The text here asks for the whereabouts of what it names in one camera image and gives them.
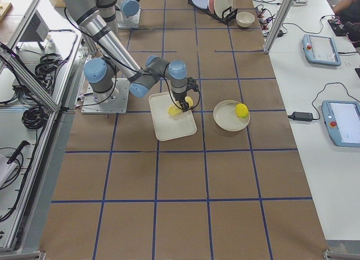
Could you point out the black power adapter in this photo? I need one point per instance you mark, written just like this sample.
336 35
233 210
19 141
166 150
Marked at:
302 116

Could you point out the far teach pendant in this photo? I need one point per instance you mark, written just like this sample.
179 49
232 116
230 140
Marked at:
320 50

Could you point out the near teach pendant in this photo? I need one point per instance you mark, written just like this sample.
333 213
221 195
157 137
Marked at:
342 122

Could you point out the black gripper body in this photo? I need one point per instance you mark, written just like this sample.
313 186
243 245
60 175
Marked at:
179 97

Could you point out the white plate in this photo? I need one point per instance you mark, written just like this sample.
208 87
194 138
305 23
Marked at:
221 5

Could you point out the aluminium frame post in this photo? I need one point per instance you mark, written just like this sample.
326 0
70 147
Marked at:
279 20

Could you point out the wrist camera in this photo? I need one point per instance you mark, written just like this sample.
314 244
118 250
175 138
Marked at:
192 84

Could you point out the beige bowl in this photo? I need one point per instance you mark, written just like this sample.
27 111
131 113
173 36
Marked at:
245 19

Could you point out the yellow lemon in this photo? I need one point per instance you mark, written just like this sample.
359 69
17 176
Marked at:
241 110

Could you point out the black plate rack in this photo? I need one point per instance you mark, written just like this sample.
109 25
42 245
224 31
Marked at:
225 17

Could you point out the pink plate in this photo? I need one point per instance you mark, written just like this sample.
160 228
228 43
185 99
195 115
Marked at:
211 6

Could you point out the white rectangular tray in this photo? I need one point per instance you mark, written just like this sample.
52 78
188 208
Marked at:
166 126

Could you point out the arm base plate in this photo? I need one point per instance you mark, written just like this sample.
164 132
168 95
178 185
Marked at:
125 22
113 101

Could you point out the white oval dish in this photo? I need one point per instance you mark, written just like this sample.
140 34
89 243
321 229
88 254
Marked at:
225 116

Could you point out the teach pendant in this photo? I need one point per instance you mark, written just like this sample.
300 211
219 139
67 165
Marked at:
342 122
320 50

